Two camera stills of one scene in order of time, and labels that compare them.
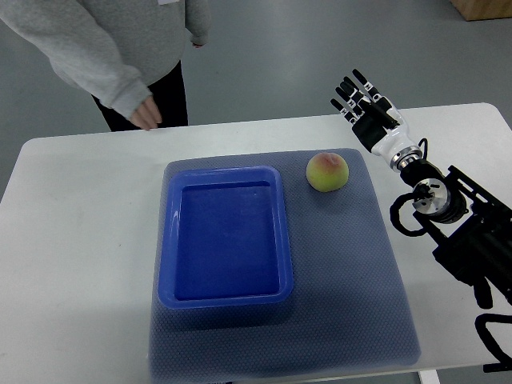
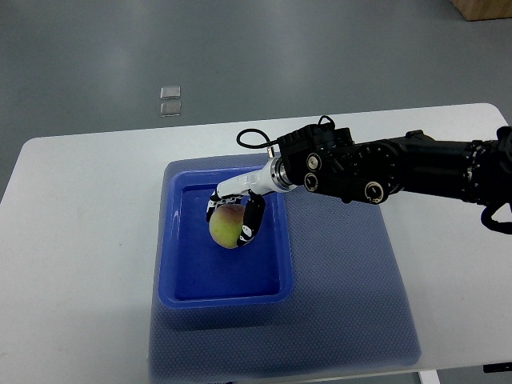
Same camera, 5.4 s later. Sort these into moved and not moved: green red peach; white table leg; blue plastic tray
Moved: green red peach
Not moved: blue plastic tray; white table leg
